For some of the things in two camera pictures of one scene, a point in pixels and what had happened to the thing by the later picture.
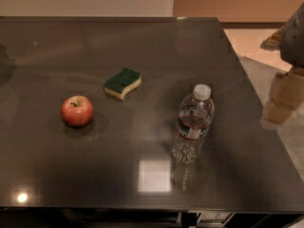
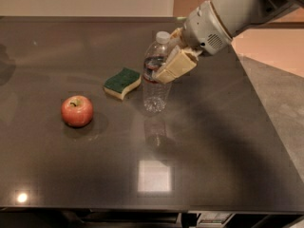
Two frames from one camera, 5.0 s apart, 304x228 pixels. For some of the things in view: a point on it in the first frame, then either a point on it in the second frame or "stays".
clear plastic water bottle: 196,117 → 157,96
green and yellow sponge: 122,84 stays
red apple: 77,110 stays
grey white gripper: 294,43 → 204,28
